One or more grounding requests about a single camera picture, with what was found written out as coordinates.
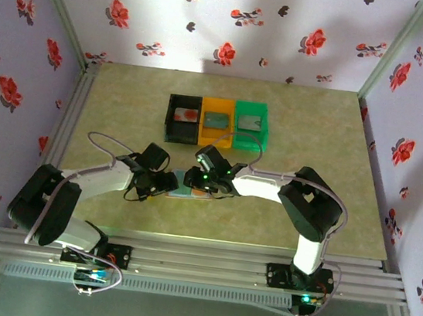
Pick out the aluminium corner post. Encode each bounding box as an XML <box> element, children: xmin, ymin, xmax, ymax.
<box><xmin>13</xmin><ymin>0</ymin><xmax>97</xmax><ymax>70</ymax></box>
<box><xmin>357</xmin><ymin>0</ymin><xmax>423</xmax><ymax>107</ymax></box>

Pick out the teal AION VIP card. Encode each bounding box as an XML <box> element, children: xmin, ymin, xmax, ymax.
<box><xmin>203</xmin><ymin>110</ymin><xmax>230</xmax><ymax>131</ymax></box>

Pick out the aluminium frame rail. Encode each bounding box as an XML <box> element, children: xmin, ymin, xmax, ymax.
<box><xmin>0</xmin><ymin>210</ymin><xmax>415</xmax><ymax>310</ymax></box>

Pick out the control board with green light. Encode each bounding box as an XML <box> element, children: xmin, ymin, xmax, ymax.
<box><xmin>72</xmin><ymin>264</ymin><xmax>112</xmax><ymax>286</ymax></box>
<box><xmin>292</xmin><ymin>291</ymin><xmax>325</xmax><ymax>310</ymax></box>

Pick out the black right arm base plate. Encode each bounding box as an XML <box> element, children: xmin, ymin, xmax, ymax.
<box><xmin>264</xmin><ymin>261</ymin><xmax>338</xmax><ymax>296</ymax></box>

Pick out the black plastic bin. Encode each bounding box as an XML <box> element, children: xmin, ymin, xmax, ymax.
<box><xmin>162</xmin><ymin>92</ymin><xmax>207</xmax><ymax>148</ymax></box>

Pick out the green plastic bin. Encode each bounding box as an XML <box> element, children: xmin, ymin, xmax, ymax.
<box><xmin>229</xmin><ymin>97</ymin><xmax>275</xmax><ymax>154</ymax></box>

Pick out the slotted grey cable duct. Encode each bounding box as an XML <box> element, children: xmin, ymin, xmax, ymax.
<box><xmin>0</xmin><ymin>257</ymin><xmax>294</xmax><ymax>314</ymax></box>

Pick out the red white card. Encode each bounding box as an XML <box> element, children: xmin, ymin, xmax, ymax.
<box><xmin>172</xmin><ymin>105</ymin><xmax>200</xmax><ymax>125</ymax></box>

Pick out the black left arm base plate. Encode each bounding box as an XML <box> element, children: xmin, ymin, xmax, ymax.
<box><xmin>60</xmin><ymin>237</ymin><xmax>134</xmax><ymax>272</ymax></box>

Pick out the aluminium table side rail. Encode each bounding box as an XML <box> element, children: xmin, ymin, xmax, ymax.
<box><xmin>15</xmin><ymin>55</ymin><xmax>101</xmax><ymax>236</ymax></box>

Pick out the grey card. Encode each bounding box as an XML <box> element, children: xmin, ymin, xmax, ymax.
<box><xmin>237</xmin><ymin>114</ymin><xmax>264</xmax><ymax>133</ymax></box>

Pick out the yellow plastic bin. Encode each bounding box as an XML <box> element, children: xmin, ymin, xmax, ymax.
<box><xmin>196</xmin><ymin>94</ymin><xmax>239</xmax><ymax>151</ymax></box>

